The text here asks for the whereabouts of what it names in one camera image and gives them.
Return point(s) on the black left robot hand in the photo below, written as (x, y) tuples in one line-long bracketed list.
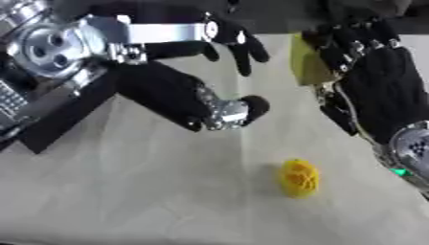
[(159, 86)]

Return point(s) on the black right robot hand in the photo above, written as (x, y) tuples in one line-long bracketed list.
[(380, 86)]

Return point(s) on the yellow lattice ball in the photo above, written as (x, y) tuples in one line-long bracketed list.
[(299, 178)]

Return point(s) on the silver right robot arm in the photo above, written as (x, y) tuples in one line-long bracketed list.
[(410, 153)]

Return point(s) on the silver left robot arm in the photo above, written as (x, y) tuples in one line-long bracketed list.
[(39, 67)]

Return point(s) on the tan cardboard box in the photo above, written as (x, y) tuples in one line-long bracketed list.
[(310, 63)]

